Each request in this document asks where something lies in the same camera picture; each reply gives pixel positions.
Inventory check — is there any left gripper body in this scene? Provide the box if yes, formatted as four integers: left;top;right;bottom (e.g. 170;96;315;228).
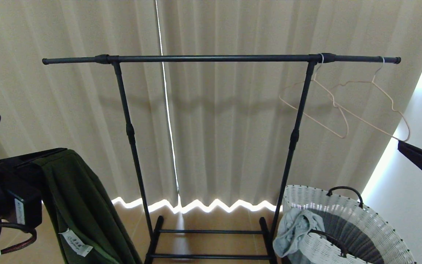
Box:
0;161;43;230

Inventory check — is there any green printed t-shirt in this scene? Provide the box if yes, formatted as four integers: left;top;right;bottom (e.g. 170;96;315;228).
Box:
33;148;142;264

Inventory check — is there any pink clothes hanger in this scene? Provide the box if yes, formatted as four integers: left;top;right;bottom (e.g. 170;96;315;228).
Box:
279;54;349;139
330;57;411;142

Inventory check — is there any white laundry basket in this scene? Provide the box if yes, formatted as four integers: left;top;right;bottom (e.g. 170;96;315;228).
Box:
280;184;417;264

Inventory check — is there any black clothes rack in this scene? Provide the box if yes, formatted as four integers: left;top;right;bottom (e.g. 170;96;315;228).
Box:
42;53;401;264

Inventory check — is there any pale grey garment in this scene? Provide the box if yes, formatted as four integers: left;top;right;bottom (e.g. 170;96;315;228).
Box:
273;209;325;258

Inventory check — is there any beige curtain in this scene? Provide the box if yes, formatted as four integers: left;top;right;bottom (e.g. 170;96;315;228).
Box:
0;0;422;213

